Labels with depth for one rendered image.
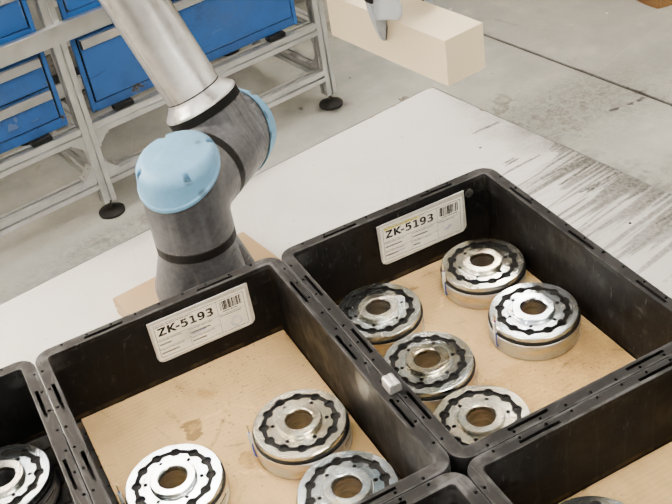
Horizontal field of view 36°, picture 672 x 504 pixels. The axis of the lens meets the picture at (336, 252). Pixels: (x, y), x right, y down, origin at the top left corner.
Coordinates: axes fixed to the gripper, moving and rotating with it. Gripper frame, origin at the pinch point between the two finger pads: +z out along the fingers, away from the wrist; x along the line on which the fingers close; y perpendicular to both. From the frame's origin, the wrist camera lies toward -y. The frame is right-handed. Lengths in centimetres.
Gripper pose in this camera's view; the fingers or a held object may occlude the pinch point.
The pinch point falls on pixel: (401, 19)
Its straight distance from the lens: 136.3
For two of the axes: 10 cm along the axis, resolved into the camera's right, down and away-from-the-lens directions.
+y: 5.9, 4.1, -7.0
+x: 7.9, -4.5, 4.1
